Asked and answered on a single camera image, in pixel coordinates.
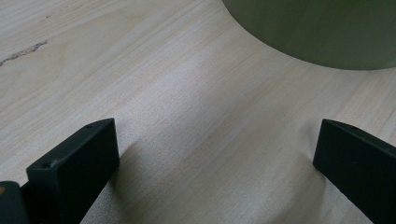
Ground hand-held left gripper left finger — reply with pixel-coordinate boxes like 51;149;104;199
25;118;121;224

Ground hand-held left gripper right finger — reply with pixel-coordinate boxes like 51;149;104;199
312;118;396;224

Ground green plastic trash bin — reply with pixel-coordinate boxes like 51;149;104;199
221;0;396;71

